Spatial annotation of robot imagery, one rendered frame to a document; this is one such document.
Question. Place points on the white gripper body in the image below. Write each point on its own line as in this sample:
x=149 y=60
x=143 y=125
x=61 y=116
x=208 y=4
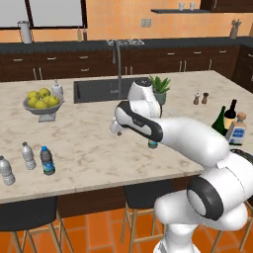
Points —
x=116 y=126

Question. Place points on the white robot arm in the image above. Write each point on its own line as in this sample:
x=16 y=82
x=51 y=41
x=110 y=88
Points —
x=194 y=141

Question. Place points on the bottle with green base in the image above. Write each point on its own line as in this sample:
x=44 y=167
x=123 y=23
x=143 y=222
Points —
x=152 y=145

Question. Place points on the dark sink basin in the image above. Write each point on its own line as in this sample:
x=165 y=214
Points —
x=95 y=89

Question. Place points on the green plant in grey pot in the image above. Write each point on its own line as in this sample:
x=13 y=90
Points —
x=160 y=89

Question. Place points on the grey sink tap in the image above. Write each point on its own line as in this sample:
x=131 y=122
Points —
x=119 y=66

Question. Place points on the yellow-green apple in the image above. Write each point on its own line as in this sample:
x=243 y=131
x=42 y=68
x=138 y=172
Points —
x=44 y=92
x=32 y=102
x=53 y=101
x=33 y=95
x=41 y=105

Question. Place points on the white soap dispenser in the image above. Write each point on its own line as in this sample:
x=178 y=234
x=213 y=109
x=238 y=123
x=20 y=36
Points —
x=57 y=90

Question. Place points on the black seat wooden stool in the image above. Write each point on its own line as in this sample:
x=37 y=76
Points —
x=247 y=227
x=26 y=212
x=145 y=196

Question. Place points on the grey fruit bowl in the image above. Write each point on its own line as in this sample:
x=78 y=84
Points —
x=42 y=112

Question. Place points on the blue-labelled dark plastic bottle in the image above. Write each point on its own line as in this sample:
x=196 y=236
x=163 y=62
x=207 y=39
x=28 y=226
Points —
x=47 y=163

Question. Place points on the dark wooden cupboard run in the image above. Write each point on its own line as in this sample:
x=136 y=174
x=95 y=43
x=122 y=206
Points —
x=66 y=64

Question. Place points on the pale salt shaker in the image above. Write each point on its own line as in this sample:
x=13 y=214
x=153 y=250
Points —
x=196 y=99

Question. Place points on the dark pepper shaker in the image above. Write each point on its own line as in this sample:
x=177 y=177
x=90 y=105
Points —
x=205 y=98

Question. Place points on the clear plastic water bottle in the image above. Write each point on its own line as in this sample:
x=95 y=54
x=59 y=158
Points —
x=29 y=158
x=6 y=173

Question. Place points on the pale bottle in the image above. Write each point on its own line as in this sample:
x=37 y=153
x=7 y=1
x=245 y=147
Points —
x=79 y=34

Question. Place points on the green glass bottle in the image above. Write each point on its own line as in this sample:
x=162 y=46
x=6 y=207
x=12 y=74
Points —
x=219 y=123

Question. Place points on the dark glass wine bottle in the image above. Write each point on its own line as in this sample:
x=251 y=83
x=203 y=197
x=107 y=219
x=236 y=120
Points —
x=230 y=113

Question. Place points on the clear bottle with blue label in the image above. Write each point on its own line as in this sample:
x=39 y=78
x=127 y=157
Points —
x=237 y=131

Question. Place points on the grey paper towel holder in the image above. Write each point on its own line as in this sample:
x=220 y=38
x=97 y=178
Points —
x=25 y=32

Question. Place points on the white cup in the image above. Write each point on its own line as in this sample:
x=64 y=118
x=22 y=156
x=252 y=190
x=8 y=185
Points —
x=192 y=6
x=181 y=6

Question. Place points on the grey utensil pot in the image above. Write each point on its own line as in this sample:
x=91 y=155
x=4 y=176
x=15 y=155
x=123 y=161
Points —
x=235 y=29

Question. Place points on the grey wall socket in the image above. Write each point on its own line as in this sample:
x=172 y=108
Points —
x=146 y=22

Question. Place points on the window with dark frame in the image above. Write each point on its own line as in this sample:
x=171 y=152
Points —
x=49 y=13

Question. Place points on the dark wall shelf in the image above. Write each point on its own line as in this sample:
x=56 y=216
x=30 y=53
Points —
x=180 y=11

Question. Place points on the dark wall cupboard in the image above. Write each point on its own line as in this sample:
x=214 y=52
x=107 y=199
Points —
x=227 y=5

